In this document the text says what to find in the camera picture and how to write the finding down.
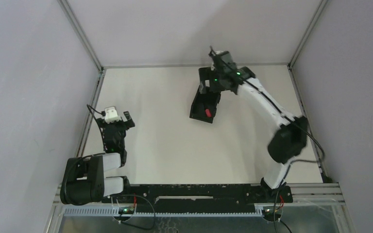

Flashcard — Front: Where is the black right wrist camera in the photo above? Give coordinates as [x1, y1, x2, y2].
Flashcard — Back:
[208, 46, 237, 74]

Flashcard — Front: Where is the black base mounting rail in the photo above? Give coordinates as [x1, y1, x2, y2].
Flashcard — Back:
[102, 183, 293, 213]

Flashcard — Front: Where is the left control board wiring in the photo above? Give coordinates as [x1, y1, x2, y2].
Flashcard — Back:
[110, 194, 156, 231]

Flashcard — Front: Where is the white cable duct strip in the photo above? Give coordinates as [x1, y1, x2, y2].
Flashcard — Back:
[62, 206, 263, 217]

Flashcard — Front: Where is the control board wiring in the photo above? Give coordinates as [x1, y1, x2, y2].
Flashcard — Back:
[262, 195, 293, 233]
[110, 194, 156, 231]

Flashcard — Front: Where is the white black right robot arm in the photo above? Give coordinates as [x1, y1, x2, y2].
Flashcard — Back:
[190, 67, 319, 202]

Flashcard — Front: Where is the right control board wiring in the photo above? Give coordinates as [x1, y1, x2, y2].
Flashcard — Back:
[262, 195, 293, 233]

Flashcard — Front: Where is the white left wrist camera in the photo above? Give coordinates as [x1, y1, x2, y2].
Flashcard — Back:
[101, 106, 122, 123]

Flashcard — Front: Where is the black plastic bin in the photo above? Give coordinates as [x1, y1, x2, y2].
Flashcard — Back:
[189, 87, 221, 124]

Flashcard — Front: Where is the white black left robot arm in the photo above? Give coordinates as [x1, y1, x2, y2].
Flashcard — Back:
[60, 105, 135, 206]

